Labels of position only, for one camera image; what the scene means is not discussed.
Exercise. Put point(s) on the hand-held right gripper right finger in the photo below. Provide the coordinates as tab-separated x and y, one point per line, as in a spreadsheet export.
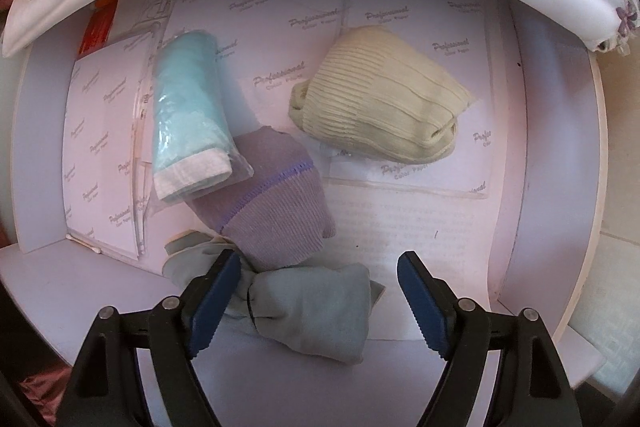
425	302

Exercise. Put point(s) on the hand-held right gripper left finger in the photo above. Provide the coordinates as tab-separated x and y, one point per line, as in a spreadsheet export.
215	307

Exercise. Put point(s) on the grey cloth bundle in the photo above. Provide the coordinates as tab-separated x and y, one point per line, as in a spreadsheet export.
310	307

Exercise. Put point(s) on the purple sock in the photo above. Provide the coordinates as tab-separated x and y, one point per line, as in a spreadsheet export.
280	212

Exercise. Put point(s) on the grey nightstand drawer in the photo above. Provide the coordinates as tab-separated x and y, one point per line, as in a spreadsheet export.
550	157

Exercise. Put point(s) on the teal socks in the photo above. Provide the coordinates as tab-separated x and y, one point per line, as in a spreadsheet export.
187	107

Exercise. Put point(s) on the cream ribbed socks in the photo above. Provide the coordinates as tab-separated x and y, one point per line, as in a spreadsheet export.
380	97

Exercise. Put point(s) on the printed white paper sheet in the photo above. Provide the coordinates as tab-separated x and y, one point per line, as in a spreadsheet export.
410	232

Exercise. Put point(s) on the cotton swab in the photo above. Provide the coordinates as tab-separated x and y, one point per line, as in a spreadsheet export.
82	242

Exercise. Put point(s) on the red blanket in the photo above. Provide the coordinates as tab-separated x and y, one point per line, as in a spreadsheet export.
40	387

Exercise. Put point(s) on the pile of photo paper sheets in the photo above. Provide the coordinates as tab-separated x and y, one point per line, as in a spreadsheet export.
280	42

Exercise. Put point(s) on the red booklet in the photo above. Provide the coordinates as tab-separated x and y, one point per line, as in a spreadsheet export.
95	34

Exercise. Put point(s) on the white manual with line drawing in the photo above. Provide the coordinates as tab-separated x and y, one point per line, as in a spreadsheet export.
155	9

